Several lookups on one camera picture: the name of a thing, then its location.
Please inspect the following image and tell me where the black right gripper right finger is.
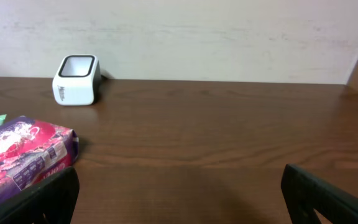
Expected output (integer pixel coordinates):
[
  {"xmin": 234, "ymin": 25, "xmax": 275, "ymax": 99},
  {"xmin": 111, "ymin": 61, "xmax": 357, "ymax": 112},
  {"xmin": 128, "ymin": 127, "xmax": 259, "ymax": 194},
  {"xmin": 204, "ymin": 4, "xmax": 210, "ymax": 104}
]
[{"xmin": 281, "ymin": 164, "xmax": 358, "ymax": 224}]

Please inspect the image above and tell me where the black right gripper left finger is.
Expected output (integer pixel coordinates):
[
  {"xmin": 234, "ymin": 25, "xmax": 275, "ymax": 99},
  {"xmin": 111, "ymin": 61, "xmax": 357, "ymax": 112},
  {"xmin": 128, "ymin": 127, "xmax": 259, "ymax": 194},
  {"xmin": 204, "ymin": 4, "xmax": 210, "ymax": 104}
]
[{"xmin": 0, "ymin": 167, "xmax": 80, "ymax": 224}]

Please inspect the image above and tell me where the purple red snack packet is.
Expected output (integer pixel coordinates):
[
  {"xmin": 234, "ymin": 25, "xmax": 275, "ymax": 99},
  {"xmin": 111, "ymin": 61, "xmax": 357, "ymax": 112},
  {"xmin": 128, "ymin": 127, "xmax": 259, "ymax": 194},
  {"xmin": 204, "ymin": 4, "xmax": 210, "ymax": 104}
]
[{"xmin": 0, "ymin": 116, "xmax": 79, "ymax": 203}]

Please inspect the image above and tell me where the white barcode scanner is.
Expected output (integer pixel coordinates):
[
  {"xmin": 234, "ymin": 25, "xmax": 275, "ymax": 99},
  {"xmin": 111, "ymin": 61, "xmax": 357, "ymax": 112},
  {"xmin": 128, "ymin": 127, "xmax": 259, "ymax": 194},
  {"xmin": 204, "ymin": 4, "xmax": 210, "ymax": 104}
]
[{"xmin": 52, "ymin": 54, "xmax": 101, "ymax": 106}]

